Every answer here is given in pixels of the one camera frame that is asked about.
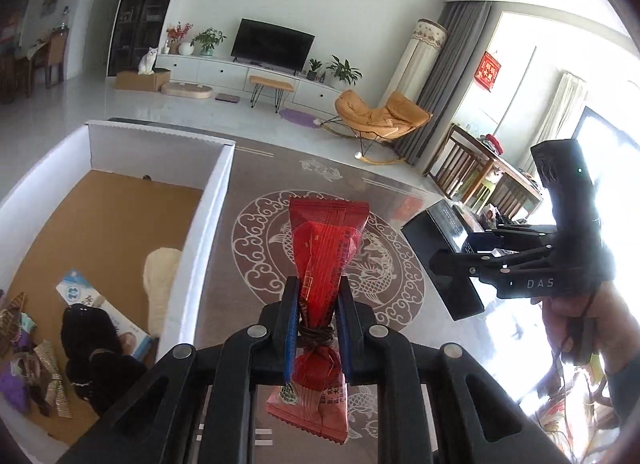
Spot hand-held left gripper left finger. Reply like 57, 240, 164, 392
55, 277, 301, 464

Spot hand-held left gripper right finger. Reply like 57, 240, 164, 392
336, 289, 573, 464

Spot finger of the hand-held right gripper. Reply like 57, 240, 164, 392
429, 243, 557, 282
464, 225, 558, 255

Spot brown coil hair tie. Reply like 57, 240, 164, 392
299, 325, 335, 346

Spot black box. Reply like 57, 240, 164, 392
400, 199, 488, 322

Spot red snack packet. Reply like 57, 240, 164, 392
265, 197, 371, 445

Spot white cardboard box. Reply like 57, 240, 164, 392
0, 119, 236, 450

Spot cream knitted pouch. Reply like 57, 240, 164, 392
143, 247, 183, 337

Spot blue and white medicine box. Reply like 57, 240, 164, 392
55, 269, 153, 360

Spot gold mesh ribbon bow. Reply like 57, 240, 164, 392
30, 341, 73, 419
0, 293, 28, 360

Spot purple toy wand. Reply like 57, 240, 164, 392
0, 329, 36, 415

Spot person's right forearm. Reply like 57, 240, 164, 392
602, 344, 640, 440

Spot brown patterned glass desktop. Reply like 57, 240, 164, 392
107, 117, 566, 464

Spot person's right hand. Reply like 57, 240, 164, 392
540, 279, 640, 375

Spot pile of clutter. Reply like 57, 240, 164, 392
465, 194, 531, 235

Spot wooden slatted chair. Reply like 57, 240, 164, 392
487, 177, 543, 220
426, 123, 493, 200

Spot green plastic stool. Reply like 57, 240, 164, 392
467, 179, 496, 210

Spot white sheer curtain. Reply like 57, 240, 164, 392
520, 72, 588, 175

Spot grey curtain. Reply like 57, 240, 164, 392
387, 0, 493, 165

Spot orange rocking lounge chair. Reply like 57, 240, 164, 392
320, 90, 433, 165

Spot floral patterned cloth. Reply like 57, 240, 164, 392
540, 369, 618, 464

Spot cloth covered floor air conditioner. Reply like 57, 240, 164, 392
382, 18, 447, 110

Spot purple round rug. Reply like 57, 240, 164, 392
278, 108, 321, 129

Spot large green potted plant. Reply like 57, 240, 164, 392
326, 55, 362, 88

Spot wooden bench stool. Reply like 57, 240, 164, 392
248, 75, 295, 114

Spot beige cat scratcher board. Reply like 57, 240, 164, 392
161, 82, 213, 99

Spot white television cabinet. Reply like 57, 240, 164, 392
155, 53, 351, 112

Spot black flat television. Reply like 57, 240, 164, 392
231, 18, 316, 72

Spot brown cardboard box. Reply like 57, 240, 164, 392
115, 68, 172, 92

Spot green plant in teal vase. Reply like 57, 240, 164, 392
191, 28, 227, 58

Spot white cat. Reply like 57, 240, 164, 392
138, 46, 158, 76

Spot red flowers in vase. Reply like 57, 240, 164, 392
166, 22, 193, 55

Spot dark glass display cabinet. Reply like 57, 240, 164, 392
106, 0, 193, 78

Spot tan backed dining chair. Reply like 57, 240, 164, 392
47, 29, 68, 88

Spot red wall hanging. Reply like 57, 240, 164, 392
474, 51, 502, 92

